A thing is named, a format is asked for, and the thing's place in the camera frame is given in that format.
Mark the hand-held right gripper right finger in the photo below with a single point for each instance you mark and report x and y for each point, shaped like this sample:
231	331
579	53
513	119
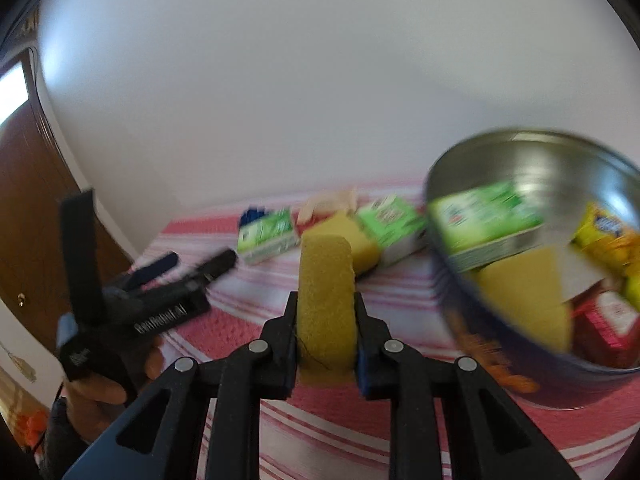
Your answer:
364	375

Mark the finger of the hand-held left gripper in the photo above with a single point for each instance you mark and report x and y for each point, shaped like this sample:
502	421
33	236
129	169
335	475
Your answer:
152	270
212	270

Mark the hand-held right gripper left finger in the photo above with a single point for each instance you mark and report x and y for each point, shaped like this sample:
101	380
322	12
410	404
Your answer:
285	340

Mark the yellow sponge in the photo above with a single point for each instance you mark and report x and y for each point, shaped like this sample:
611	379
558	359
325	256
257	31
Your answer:
520	295
362	250
325	300

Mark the green tissue pack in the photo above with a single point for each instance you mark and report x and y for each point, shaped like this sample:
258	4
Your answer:
265	235
395	225
480	220

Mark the dark blue round cookie tin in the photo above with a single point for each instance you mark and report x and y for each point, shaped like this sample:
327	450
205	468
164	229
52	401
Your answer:
465	310

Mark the red snack packet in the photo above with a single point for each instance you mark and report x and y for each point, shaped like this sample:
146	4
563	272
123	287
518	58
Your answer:
610	325

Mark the person's left forearm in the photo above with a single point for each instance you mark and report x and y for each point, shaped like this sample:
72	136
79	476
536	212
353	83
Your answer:
60	445

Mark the person's left hand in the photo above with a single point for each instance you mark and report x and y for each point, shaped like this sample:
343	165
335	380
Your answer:
95	405

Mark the red white striped blanket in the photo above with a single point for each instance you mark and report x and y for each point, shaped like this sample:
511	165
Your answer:
240	300

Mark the small blue crumpled cloth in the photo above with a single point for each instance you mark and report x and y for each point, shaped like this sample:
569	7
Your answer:
250	216

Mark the brown wooden door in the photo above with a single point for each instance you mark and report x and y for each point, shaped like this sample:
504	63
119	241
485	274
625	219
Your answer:
40	210

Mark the beige snack packet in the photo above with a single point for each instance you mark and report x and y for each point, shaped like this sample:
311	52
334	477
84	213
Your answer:
330	202

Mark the orange plastic object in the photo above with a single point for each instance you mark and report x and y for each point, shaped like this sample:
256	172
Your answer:
30	427

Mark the bright door window pane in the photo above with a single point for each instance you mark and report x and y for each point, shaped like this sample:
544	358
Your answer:
12	92

